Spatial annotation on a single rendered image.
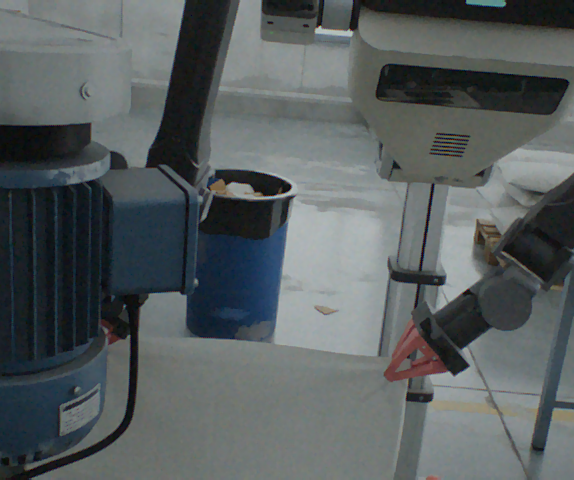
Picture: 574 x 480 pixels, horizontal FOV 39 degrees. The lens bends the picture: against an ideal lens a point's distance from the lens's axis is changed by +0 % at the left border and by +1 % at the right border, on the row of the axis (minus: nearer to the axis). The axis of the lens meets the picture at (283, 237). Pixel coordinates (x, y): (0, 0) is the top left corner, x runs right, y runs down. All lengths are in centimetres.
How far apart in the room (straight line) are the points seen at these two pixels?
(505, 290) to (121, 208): 48
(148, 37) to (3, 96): 855
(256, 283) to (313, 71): 590
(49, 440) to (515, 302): 53
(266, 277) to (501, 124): 201
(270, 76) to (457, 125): 764
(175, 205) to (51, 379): 16
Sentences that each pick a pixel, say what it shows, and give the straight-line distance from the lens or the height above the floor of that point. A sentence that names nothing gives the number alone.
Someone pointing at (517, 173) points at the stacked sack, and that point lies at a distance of 442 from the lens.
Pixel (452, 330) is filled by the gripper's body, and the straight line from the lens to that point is 102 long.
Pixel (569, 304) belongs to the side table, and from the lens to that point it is 277.
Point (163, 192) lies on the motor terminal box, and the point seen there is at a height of 130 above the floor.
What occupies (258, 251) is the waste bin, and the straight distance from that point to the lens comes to 321.
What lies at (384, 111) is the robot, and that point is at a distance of 137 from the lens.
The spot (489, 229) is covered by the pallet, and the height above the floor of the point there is 14.
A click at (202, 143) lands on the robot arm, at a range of 91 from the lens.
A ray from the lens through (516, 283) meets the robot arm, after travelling 94.
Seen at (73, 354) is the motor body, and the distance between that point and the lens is 67.
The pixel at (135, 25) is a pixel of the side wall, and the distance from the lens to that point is 912.
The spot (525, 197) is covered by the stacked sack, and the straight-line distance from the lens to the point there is 449.
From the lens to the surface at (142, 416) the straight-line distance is 109.
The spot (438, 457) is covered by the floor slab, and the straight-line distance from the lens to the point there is 282.
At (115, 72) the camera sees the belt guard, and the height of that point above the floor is 140.
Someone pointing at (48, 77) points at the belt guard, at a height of 140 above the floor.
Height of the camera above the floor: 147
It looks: 18 degrees down
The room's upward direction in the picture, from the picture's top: 5 degrees clockwise
